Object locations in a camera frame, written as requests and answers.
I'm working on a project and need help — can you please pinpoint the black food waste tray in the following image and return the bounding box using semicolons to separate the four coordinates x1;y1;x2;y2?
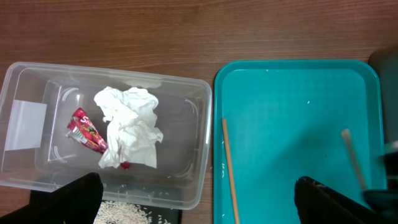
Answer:
29;177;183;224

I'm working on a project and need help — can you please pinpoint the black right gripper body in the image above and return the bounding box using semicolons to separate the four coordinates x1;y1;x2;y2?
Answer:
363;140;397;218

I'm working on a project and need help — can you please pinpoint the clear plastic waste bin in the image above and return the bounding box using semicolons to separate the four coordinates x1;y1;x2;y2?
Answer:
1;62;212;210

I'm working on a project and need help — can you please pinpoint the teal serving tray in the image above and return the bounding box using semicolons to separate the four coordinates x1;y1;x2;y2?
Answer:
213;60;384;223

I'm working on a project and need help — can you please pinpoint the spilled rice pile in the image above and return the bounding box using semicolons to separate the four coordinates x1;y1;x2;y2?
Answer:
93;200;172;224

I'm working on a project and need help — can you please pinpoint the white tissue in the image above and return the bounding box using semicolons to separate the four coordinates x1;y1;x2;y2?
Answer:
94;86;164;169

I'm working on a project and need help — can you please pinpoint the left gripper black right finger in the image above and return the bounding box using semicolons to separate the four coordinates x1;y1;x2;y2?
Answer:
294;176;389;224

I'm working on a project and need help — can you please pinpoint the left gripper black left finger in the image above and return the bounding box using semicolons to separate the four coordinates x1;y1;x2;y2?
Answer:
1;172;103;224

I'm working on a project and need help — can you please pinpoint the red snack wrapper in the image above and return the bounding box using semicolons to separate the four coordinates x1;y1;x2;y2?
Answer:
66;108;108;155

